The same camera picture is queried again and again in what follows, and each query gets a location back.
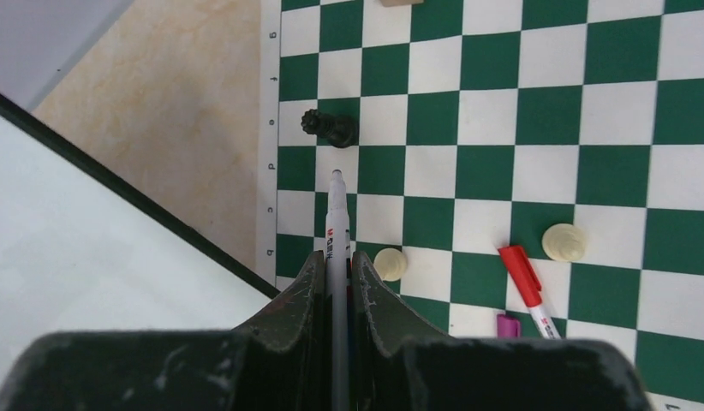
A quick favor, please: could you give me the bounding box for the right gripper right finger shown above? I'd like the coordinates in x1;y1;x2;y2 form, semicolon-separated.
351;252;652;410

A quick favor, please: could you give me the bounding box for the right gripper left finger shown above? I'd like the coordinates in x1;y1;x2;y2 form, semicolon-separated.
0;252;327;410

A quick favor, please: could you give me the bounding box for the black cap white marker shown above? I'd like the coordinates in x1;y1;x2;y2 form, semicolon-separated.
325;170;349;410

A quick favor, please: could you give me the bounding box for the white chess pawn left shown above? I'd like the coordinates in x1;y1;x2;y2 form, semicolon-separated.
373;247;408;282

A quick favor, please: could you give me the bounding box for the white chess pawn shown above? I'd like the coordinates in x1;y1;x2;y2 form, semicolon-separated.
373;247;408;282
541;223;587;262

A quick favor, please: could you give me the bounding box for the red cap marker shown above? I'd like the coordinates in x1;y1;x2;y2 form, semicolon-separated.
498;246;561;339

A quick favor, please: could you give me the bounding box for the white chess pawn right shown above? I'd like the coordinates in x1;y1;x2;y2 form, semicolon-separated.
541;223;587;262

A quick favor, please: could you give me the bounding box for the black chess piece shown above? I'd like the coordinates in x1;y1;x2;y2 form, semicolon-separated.
301;109;359;149

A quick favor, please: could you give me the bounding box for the green white chess mat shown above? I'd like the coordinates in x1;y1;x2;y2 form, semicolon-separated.
255;1;704;410

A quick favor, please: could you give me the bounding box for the white whiteboard black frame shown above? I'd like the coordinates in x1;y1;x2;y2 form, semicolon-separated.
0;93;277;387

